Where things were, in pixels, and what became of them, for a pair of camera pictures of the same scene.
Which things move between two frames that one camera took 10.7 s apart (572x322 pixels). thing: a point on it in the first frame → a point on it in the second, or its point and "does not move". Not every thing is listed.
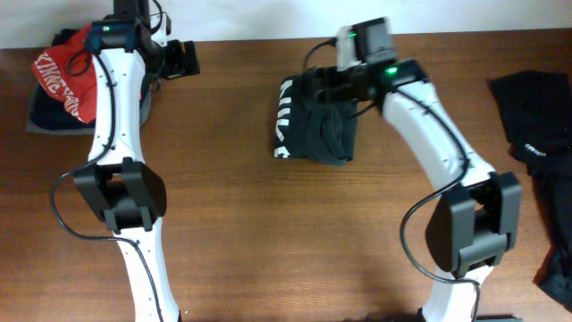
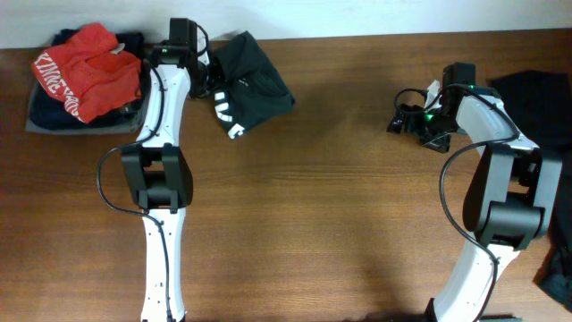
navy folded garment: [46, 112] does not move
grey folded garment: [145, 105] does not move
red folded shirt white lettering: [69, 71] does not move
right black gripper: [326, 88] → [414, 112]
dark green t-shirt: [325, 132] → [247, 83]
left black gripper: [177, 67] → [218, 80]
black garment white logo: [536, 106] does not move
